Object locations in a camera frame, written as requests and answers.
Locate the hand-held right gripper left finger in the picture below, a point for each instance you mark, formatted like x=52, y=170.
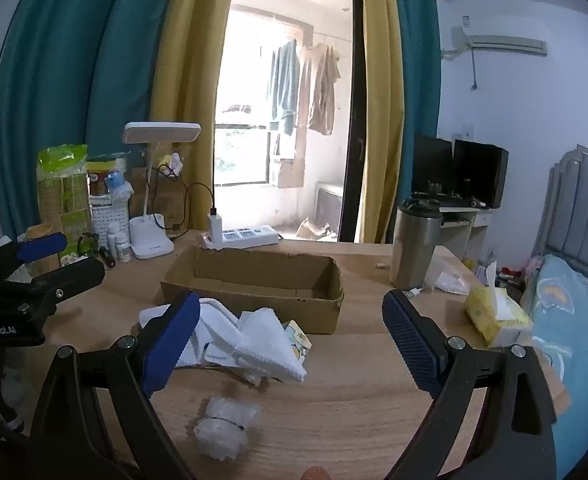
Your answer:
x=171, y=345

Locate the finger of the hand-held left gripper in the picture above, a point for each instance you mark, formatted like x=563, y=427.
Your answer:
x=41, y=247
x=74, y=275

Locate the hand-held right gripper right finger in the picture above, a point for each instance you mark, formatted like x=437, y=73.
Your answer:
x=409, y=345

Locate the white towel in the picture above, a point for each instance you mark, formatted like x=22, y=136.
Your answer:
x=264, y=345

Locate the black pen-shaped device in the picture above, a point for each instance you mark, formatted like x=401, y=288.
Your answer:
x=108, y=256

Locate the small white bottle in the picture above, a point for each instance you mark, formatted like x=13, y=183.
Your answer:
x=122, y=249
x=112, y=237

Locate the green snack bag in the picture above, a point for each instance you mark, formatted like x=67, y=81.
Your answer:
x=64, y=195

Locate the white perforated basket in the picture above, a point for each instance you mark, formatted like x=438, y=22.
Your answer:
x=106, y=220

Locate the white desk lamp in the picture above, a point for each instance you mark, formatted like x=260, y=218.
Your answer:
x=151, y=242

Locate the yellow tissue pack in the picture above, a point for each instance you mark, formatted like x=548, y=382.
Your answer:
x=494, y=320

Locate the steel tumbler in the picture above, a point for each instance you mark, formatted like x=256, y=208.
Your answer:
x=414, y=250

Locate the crumpled clear plastic bag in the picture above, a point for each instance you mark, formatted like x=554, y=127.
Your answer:
x=224, y=430

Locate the brown paper bag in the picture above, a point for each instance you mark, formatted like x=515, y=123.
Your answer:
x=139, y=190

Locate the small cartoon tissue packet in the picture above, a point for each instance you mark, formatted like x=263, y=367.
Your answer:
x=300, y=340

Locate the white charger plug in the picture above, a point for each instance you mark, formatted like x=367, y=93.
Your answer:
x=215, y=227

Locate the white computer desk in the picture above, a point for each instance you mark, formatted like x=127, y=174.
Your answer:
x=459, y=225

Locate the white power strip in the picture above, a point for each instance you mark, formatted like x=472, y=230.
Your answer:
x=246, y=236

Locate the blue printed blanket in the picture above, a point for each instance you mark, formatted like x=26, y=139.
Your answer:
x=574, y=340

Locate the black computer monitor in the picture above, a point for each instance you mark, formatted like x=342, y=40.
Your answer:
x=431, y=162
x=479, y=172

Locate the teal curtain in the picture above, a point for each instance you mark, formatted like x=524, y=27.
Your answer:
x=419, y=60
x=74, y=60

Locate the balcony cardboard box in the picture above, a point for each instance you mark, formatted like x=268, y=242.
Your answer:
x=291, y=172

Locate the grey padded headboard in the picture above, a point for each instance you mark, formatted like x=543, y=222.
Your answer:
x=579, y=210

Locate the yellow curtain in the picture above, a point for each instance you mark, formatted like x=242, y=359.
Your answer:
x=376, y=110
x=194, y=60

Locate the hanging beige shirt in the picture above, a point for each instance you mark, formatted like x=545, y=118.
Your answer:
x=319, y=90

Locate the hanging teal shirt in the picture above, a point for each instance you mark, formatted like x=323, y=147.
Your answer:
x=284, y=85

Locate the white air conditioner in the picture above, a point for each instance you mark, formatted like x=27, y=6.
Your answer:
x=504, y=45

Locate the black door frame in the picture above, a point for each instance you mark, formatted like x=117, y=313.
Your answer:
x=351, y=110

